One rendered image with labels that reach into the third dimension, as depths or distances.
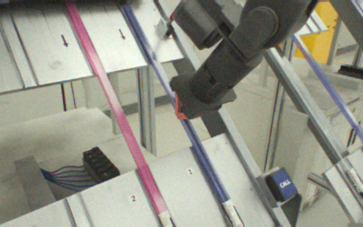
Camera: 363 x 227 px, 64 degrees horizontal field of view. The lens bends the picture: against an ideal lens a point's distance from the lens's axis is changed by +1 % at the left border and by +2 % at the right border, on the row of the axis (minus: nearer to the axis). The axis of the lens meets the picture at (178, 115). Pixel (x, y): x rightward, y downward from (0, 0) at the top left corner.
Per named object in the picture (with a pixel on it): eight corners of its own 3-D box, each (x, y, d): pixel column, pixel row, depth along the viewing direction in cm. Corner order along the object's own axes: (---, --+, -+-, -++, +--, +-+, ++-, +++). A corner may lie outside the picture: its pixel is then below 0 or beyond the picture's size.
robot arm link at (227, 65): (252, 68, 34) (275, 51, 37) (215, 24, 34) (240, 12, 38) (221, 96, 39) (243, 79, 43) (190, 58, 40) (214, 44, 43)
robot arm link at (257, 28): (283, 25, 28) (308, 11, 34) (208, -58, 29) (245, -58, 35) (212, 91, 37) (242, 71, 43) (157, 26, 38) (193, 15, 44)
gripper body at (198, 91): (165, 83, 45) (185, 55, 38) (213, 71, 50) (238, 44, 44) (184, 119, 43) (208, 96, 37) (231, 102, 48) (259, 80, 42)
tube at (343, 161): (372, 206, 56) (378, 206, 55) (369, 210, 55) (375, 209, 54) (242, 5, 68) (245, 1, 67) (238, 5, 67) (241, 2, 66)
